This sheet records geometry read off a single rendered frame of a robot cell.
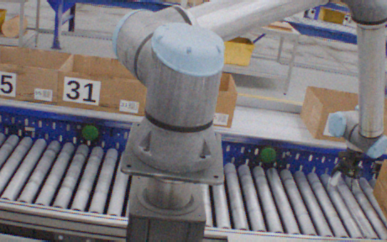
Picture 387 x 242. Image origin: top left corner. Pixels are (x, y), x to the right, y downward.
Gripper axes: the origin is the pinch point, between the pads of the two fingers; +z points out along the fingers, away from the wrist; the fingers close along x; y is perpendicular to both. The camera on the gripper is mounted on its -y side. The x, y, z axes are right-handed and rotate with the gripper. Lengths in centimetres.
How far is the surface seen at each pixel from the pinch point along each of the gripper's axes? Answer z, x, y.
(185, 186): -33, -70, 66
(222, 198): 5, -50, 8
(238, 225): 6, -45, 24
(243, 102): -10, -36, -61
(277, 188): 5.5, -25.6, -4.5
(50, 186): 5, -114, 15
